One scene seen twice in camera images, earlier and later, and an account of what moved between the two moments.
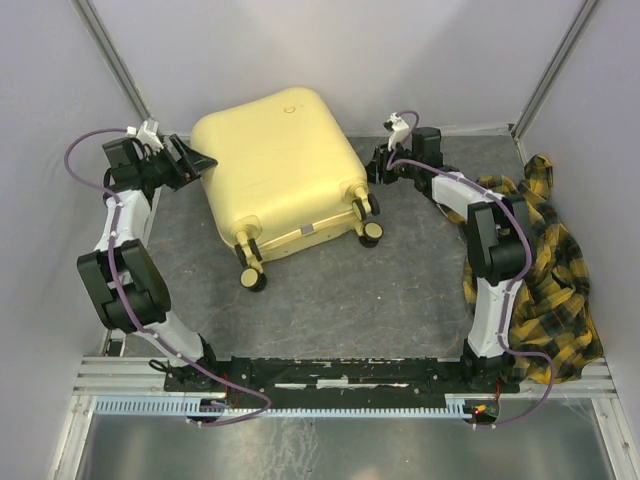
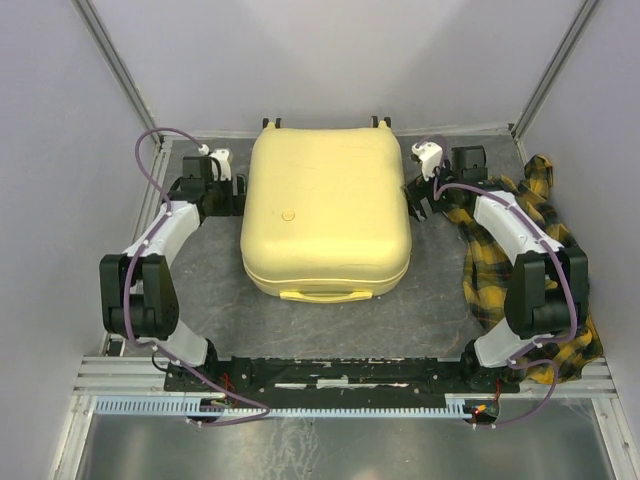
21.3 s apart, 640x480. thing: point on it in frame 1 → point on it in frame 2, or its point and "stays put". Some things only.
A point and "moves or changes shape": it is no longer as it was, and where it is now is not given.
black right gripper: x=377 y=167 → x=417 y=190
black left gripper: x=193 y=164 → x=231 y=185
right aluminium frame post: x=549 y=73 stays put
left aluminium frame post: x=113 y=55 stays put
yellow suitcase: x=285 y=180 moves or changes shape
